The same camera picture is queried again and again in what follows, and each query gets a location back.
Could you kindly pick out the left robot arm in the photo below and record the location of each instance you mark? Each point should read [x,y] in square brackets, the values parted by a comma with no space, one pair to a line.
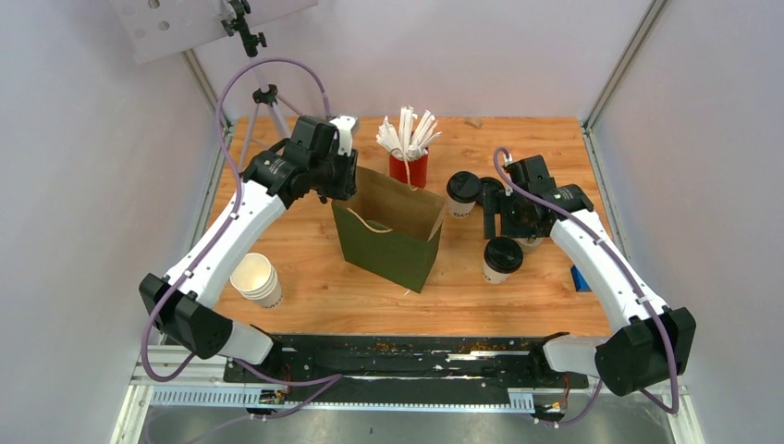
[318,156]

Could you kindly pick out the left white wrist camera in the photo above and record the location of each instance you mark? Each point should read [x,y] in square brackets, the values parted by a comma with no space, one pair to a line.
[346,128]

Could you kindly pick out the red straw holder cup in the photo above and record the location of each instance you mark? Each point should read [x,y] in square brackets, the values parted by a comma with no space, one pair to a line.
[412,172]

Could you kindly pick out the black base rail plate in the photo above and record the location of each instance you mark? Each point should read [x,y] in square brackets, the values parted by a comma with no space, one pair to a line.
[416,370]

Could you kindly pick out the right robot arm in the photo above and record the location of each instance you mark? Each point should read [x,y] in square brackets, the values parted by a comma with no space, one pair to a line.
[650,341]

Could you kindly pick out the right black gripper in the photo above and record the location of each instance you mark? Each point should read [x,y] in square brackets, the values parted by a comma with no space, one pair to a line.
[506,228]

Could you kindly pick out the white wrapped straws bundle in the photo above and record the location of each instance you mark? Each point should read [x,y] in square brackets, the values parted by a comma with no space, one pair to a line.
[410,140]

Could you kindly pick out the silver camera tripod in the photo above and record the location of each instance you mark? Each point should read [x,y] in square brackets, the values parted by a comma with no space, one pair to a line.
[236,23]

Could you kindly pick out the blue toy brick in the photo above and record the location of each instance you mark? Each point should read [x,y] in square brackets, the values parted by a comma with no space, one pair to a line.
[579,282]

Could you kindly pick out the black coffee cup lid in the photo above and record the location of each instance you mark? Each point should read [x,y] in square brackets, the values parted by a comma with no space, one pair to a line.
[503,255]

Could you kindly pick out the green paper bag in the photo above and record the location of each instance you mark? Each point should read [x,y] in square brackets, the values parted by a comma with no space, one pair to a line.
[390,229]

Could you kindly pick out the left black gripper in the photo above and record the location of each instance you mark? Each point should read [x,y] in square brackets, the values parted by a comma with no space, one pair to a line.
[349,185]

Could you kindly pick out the white paper coffee cup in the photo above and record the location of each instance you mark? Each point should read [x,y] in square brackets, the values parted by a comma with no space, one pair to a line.
[496,272]

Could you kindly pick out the stack of white cups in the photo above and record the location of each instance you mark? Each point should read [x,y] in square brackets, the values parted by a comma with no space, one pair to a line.
[256,279]

